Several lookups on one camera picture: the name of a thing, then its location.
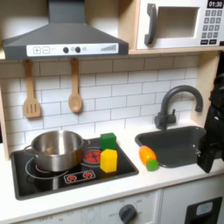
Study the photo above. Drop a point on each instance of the dark grey sink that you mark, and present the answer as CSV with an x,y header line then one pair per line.
x,y
172,145

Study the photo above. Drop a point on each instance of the grey range hood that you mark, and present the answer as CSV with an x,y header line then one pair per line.
x,y
64,38

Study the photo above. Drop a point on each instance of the orange toy carrot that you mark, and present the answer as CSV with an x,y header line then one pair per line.
x,y
146,154

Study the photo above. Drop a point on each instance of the steel pot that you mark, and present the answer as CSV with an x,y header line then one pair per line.
x,y
58,157

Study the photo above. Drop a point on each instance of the white wooden toy kitchen unit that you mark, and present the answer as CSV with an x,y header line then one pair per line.
x,y
175,204

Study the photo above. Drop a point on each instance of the wooden spoon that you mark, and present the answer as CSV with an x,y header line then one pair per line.
x,y
75,102

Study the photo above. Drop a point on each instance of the wooden slotted spatula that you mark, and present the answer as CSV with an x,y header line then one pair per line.
x,y
31,106

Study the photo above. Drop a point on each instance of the green block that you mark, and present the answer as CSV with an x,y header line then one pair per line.
x,y
108,141

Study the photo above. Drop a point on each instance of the black stove top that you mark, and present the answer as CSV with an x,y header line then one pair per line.
x,y
122,169

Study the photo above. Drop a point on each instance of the dark grey tap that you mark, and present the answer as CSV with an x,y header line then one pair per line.
x,y
167,102

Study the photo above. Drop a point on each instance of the yellow block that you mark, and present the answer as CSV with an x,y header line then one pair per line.
x,y
108,160

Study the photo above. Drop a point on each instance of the white toy microwave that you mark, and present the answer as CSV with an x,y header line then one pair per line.
x,y
175,40

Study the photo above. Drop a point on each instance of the grey oven knob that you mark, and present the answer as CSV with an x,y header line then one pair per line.
x,y
127,213

